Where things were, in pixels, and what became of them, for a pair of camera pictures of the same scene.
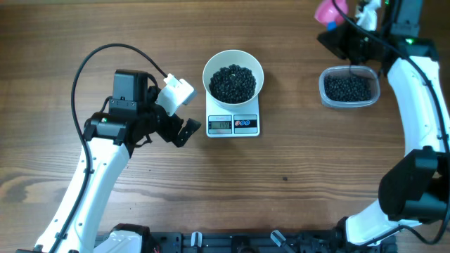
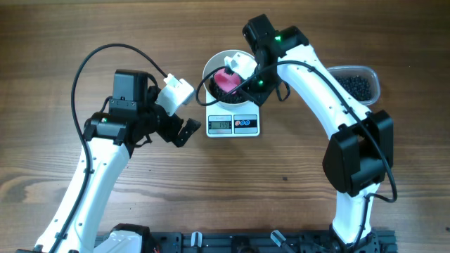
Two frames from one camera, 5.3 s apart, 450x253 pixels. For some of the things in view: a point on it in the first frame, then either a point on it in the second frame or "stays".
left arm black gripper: (174, 124) stays
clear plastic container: (349, 86) stays
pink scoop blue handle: (326, 11) → (226, 80)
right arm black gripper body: (360, 41) → (259, 86)
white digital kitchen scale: (241, 121) stays
